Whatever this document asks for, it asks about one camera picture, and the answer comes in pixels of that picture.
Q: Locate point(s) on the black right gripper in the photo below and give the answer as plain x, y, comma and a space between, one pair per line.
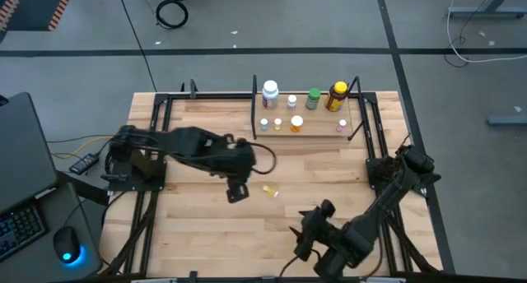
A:
315, 231

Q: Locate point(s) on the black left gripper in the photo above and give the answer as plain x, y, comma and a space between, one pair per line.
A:
239, 159

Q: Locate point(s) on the small white-capped pill bottle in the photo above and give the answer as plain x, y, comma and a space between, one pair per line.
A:
270, 190

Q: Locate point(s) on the small blue-label pill bottle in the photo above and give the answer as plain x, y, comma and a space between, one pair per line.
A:
264, 122

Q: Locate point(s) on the small yellow pill bottle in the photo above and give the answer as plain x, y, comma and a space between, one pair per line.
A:
277, 122

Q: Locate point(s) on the orange bottle wide white cap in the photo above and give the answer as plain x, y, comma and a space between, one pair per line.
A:
296, 122

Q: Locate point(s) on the large white medicine bottle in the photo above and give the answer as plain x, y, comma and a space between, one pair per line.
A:
270, 89

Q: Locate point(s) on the small white pill bottle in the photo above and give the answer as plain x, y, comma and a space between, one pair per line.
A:
292, 100

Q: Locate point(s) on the green medicine bottle green cap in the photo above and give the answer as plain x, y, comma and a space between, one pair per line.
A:
313, 94

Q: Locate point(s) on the small pink pill bottle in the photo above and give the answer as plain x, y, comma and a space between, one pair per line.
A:
342, 123

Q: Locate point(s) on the amber bottle yellow cap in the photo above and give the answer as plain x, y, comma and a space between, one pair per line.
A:
335, 100

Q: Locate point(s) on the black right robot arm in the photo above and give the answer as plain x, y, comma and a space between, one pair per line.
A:
391, 192

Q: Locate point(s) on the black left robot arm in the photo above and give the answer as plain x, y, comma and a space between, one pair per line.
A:
185, 145

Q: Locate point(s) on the wooden shelf board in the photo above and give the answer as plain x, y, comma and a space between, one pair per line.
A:
317, 126

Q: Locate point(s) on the black power adapter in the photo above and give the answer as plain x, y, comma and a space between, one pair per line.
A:
83, 164

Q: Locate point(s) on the dark grey side desk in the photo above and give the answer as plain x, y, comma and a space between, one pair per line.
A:
92, 233

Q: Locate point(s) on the black computer mouse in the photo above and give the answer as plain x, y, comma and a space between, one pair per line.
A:
66, 244

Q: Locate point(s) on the backlit black keyboard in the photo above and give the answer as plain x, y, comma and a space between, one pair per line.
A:
20, 229

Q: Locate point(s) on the grey metal floor foot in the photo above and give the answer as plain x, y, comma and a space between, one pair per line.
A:
508, 119

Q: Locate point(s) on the orange striped black floor mat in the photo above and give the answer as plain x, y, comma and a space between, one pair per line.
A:
33, 7

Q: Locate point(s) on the grey metal desk base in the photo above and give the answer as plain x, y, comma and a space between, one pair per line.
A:
486, 12

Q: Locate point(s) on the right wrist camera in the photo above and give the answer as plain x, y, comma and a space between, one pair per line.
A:
328, 208

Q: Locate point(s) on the black metal shelf frame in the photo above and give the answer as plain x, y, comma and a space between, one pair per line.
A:
253, 110

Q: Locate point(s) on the black aluminium table frame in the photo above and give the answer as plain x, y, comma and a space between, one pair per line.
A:
145, 250

